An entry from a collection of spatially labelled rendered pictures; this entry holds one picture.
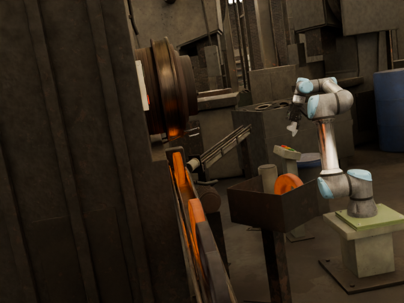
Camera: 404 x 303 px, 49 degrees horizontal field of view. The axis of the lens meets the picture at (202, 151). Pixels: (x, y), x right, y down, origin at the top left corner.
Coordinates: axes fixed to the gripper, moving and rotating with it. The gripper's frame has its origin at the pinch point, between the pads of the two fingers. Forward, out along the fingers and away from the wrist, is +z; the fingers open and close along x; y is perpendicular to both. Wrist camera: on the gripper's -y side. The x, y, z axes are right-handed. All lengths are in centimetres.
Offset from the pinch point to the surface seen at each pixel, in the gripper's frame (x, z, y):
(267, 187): 1.9, 36.2, 10.7
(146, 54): 69, -26, 101
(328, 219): 51, 38, -10
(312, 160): -34.3, 17.7, -31.0
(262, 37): -774, -165, -165
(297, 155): 4.9, 12.1, -2.9
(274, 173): 2.0, 26.3, 8.1
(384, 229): 75, 33, -27
